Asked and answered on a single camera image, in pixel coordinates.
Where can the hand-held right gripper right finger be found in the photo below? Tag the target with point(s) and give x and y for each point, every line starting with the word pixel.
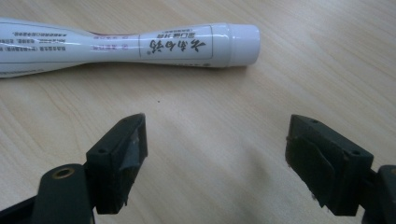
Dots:
pixel 327 174

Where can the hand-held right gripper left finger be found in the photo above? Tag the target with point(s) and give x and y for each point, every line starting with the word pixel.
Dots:
pixel 120 168

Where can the white toothpaste tube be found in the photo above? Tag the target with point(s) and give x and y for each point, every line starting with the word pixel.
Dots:
pixel 174 46

